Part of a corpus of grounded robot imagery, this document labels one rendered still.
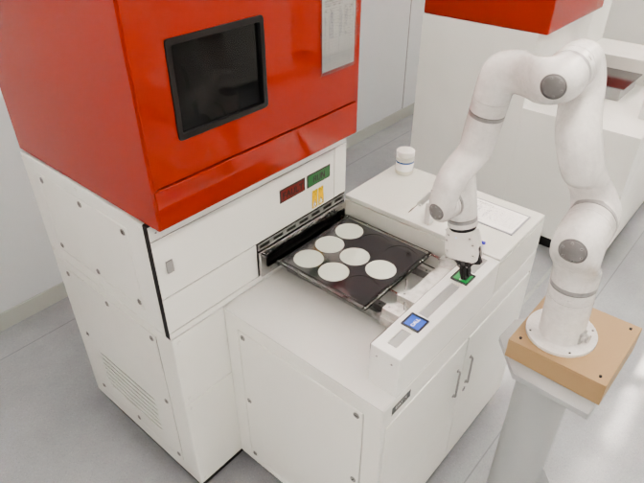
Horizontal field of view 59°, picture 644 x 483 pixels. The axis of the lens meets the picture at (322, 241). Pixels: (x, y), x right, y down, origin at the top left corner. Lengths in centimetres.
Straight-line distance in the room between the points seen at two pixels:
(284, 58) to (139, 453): 168
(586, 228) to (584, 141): 20
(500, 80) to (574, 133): 20
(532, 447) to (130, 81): 156
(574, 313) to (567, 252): 25
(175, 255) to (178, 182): 24
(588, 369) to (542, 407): 24
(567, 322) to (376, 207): 77
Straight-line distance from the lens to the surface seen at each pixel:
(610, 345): 177
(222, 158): 153
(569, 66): 129
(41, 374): 302
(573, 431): 274
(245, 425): 223
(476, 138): 148
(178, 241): 160
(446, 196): 151
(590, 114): 141
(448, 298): 168
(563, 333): 168
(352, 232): 202
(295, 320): 178
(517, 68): 137
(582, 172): 143
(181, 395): 195
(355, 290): 176
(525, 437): 198
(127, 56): 131
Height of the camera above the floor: 202
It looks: 35 degrees down
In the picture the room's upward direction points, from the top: straight up
